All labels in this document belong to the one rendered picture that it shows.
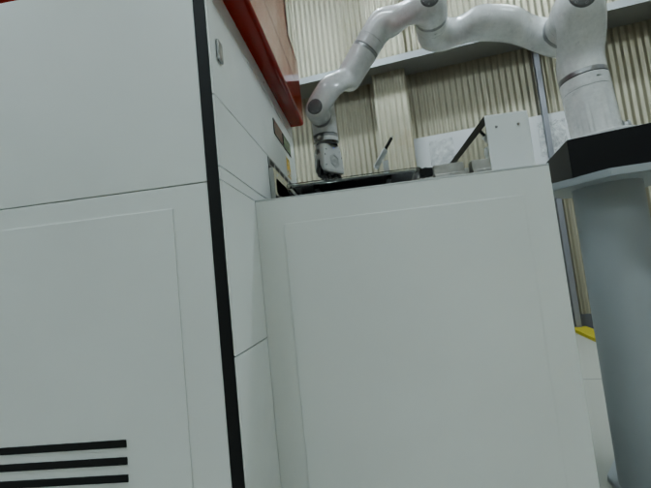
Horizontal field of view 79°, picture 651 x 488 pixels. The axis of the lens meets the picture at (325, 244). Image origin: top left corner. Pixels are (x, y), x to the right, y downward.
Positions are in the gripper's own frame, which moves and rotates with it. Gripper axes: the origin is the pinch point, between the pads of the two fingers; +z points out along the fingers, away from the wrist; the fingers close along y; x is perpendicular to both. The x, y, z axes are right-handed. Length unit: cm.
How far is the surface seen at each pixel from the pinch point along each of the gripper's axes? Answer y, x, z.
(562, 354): -10, -63, 49
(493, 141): -8, -55, 2
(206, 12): -60, -26, -21
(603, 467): 40, -58, 92
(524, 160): -4, -60, 7
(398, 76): 211, 84, -144
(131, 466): -72, -11, 56
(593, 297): 26, -64, 41
